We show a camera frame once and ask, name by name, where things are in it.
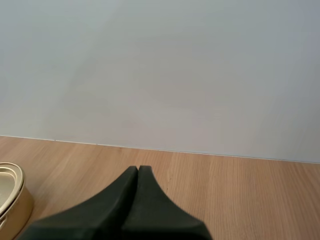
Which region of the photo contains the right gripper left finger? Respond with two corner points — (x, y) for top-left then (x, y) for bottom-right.
(16, 165), (139, 240)

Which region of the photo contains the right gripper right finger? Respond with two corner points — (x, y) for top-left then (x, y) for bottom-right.
(119, 164), (213, 240)

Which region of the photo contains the gold pot lid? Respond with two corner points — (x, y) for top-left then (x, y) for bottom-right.
(0, 162), (26, 219)

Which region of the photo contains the gold-coloured pot with handles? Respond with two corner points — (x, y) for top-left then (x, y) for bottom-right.
(0, 174), (34, 240)

